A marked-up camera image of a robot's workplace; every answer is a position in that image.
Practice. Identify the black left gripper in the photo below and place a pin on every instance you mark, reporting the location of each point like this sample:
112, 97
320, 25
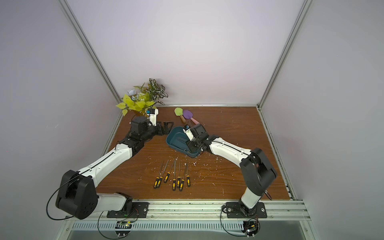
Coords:
164, 124

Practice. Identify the teal plastic storage box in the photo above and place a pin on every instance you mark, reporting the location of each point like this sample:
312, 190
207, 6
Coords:
179, 141

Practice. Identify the file tool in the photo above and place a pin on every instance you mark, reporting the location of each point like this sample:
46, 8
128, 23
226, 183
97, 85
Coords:
169, 172
187, 175
183, 179
174, 186
158, 176
179, 176

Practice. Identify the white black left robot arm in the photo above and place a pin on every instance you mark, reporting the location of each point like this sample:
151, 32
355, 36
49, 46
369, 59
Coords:
77, 194

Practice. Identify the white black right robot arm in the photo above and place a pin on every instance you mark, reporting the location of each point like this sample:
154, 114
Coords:
257, 170

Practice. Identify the amber glass vase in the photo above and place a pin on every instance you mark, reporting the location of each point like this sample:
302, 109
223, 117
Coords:
143, 112

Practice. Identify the artificial green leafy plant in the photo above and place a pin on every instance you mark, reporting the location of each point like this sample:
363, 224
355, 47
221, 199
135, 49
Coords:
142, 97

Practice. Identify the right small circuit board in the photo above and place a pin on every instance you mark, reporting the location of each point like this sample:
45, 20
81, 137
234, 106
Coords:
251, 228

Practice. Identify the small circuit board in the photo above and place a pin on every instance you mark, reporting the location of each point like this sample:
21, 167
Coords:
123, 228
251, 228

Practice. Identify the left small circuit board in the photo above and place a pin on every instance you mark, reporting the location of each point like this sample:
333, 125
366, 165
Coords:
123, 228

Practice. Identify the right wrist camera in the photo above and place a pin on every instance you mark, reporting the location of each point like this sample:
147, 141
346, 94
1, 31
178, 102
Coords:
189, 134

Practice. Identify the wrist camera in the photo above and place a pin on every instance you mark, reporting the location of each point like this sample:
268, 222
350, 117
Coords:
152, 114
189, 134

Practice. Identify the green trowel wooden handle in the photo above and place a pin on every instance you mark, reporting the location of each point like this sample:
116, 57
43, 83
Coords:
179, 113

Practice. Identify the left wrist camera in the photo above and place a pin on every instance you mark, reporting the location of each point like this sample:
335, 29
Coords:
152, 114

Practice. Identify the purple trowel pink handle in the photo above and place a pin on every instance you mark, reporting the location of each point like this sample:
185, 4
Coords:
189, 115

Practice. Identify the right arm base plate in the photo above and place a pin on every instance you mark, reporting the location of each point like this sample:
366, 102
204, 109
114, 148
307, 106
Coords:
236, 210

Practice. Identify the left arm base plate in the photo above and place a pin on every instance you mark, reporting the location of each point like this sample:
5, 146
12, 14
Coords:
133, 210

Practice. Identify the aluminium mounting rail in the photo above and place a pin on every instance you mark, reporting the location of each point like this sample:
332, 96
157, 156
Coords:
211, 210

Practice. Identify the white slotted cable duct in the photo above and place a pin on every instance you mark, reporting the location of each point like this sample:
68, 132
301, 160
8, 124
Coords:
165, 225

